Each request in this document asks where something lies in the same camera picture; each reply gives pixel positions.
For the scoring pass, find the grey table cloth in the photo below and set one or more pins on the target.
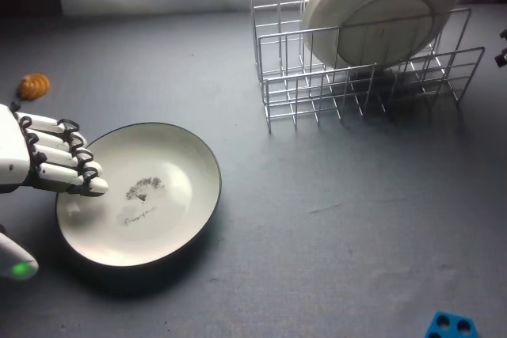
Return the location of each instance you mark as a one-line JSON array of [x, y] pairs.
[[317, 215]]

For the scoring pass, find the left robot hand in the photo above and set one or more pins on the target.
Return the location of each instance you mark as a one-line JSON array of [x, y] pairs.
[[51, 156]]

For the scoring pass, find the blue pentagon block with holes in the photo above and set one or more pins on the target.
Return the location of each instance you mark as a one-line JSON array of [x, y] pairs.
[[451, 326]]

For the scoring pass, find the orange toy bread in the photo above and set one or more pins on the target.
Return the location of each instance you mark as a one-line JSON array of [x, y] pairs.
[[35, 86]]

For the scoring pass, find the white ceramic plate dark rim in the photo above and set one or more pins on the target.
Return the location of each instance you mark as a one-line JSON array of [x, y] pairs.
[[158, 215], [376, 37]]

